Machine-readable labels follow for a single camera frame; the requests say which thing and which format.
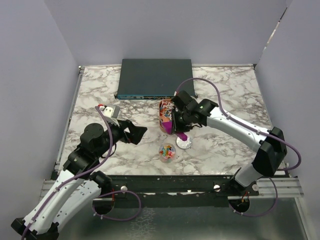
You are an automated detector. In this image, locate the blue network switch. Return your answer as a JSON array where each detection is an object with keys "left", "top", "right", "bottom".
[{"left": 114, "top": 58, "right": 196, "bottom": 100}]

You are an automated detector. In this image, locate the purple plastic scoop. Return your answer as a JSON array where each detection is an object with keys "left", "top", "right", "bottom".
[{"left": 160, "top": 120, "right": 188, "bottom": 141}]

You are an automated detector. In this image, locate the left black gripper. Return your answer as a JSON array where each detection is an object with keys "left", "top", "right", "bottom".
[{"left": 96, "top": 116, "right": 147, "bottom": 158}]

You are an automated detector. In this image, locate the purple cable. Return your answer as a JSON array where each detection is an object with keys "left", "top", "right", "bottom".
[
  {"left": 20, "top": 105, "right": 118, "bottom": 240},
  {"left": 175, "top": 77, "right": 302, "bottom": 171}
]

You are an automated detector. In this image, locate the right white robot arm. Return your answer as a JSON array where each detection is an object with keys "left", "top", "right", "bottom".
[{"left": 171, "top": 90, "right": 288, "bottom": 196}]

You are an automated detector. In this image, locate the clear plastic jar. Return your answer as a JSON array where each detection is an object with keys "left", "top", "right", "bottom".
[{"left": 158, "top": 143, "right": 177, "bottom": 164}]

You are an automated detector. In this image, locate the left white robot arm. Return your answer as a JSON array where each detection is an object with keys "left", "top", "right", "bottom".
[{"left": 11, "top": 120, "right": 147, "bottom": 240}]

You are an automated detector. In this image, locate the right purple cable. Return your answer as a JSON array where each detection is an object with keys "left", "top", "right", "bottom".
[{"left": 175, "top": 77, "right": 302, "bottom": 171}]

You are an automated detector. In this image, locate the silver jar lid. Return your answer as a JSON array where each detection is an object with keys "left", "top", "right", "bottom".
[{"left": 176, "top": 136, "right": 192, "bottom": 150}]

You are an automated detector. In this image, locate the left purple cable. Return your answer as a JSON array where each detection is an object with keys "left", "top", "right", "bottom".
[{"left": 20, "top": 105, "right": 118, "bottom": 240}]

